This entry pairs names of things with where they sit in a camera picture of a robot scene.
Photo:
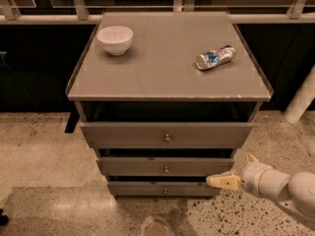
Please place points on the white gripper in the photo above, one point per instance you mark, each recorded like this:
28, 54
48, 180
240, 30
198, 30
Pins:
252, 178

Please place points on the black object at floor edge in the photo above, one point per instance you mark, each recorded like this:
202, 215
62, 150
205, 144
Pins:
4, 219

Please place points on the grey bottom drawer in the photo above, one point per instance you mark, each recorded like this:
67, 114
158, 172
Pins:
163, 189

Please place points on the white pole at right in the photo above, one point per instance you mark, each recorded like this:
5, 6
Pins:
302, 99

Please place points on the grey top drawer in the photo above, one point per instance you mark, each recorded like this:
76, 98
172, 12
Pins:
166, 134

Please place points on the white ceramic bowl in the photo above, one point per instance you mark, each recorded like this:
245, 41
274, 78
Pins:
115, 40

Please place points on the grey drawer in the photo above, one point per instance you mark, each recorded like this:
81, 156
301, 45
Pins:
163, 189
166, 134
163, 166

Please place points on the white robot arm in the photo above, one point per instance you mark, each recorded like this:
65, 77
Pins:
293, 194

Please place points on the crushed blue silver can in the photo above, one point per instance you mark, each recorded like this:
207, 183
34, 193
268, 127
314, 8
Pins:
215, 58

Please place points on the metal window railing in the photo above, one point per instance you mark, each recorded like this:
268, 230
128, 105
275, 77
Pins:
89, 11

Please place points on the grey drawer cabinet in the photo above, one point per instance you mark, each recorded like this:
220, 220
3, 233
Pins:
157, 80

